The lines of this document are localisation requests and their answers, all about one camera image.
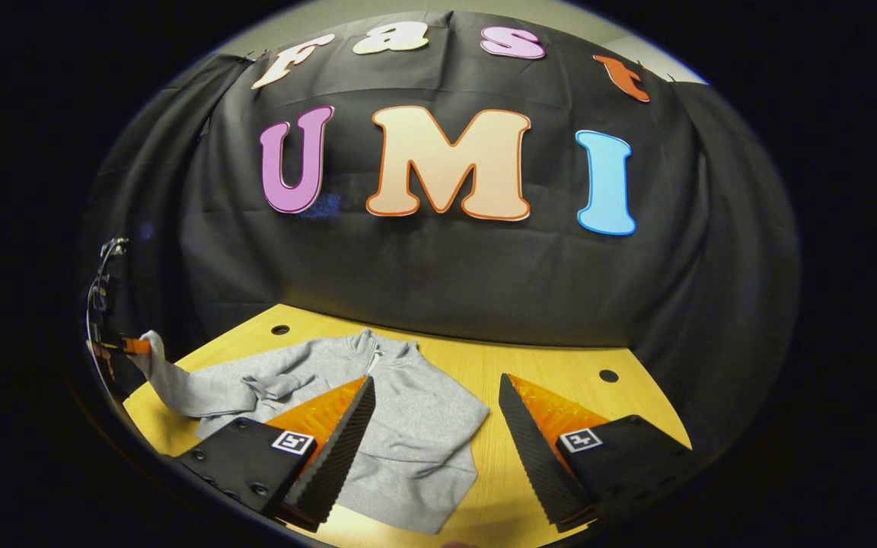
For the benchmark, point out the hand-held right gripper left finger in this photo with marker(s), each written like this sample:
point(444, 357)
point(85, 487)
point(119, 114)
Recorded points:
point(339, 457)

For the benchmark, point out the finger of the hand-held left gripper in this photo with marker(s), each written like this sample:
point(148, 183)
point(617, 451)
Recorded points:
point(136, 346)

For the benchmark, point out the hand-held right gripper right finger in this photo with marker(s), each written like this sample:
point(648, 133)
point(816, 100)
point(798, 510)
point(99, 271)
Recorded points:
point(537, 457)

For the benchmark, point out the grey sweatshirt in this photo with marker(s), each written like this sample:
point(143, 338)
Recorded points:
point(416, 426)

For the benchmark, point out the black backdrop cloth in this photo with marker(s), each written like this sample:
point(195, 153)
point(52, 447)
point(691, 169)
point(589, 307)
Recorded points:
point(446, 274)

